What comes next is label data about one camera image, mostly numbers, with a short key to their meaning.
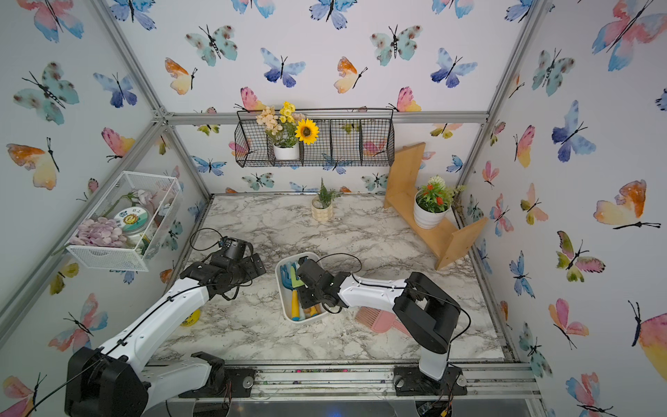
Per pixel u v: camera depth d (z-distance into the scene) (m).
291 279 0.90
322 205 1.10
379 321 0.85
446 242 0.84
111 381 0.38
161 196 0.79
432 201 0.87
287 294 0.90
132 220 0.66
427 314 0.46
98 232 0.59
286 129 0.86
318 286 0.66
